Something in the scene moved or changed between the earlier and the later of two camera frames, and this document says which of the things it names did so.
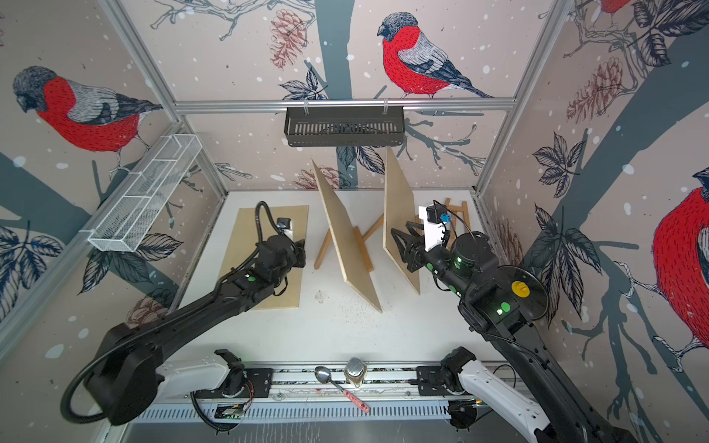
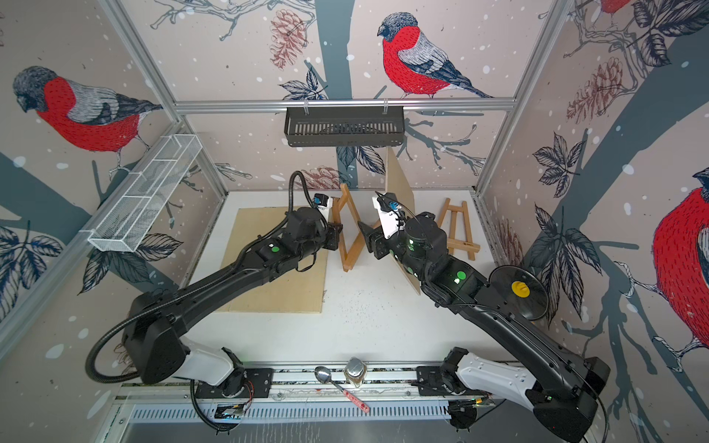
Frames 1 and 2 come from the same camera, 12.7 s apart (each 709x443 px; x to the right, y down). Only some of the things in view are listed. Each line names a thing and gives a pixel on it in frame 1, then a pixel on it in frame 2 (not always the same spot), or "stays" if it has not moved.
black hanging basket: x=344 y=125 stays
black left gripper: x=300 y=253 → x=333 y=234
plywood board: x=356 y=271 → x=299 y=289
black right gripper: x=414 y=251 → x=378 y=239
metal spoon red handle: x=323 y=375 stays
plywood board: x=244 y=239 stays
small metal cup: x=355 y=370 stays
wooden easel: x=453 y=209 stays
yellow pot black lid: x=527 y=288 stays
